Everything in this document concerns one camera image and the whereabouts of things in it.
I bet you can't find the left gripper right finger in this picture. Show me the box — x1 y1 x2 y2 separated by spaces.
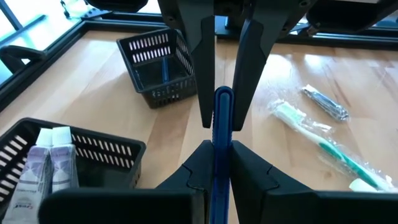
229 139 315 224

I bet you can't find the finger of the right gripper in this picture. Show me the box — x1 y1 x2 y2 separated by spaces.
231 0 318 131
157 0 216 129

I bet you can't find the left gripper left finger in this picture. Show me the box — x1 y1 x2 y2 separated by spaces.
154 139 215 224

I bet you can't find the blue plastic comb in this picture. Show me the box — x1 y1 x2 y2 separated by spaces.
208 85 234 224
160 55 170 84

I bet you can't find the black plastic slotted basket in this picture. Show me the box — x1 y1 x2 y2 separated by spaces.
0 117 147 218
116 27 199 110

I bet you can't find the green white toothbrush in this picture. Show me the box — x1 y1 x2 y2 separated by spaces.
267 98 398 193

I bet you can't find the silver nail clipper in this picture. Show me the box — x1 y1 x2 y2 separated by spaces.
300 83 350 123

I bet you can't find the small white-capped toothpaste tube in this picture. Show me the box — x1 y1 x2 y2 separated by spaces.
49 126 80 194
1 127 53 224

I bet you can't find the black rounded equipment housing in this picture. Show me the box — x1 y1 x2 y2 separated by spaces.
305 0 398 35
84 0 149 14

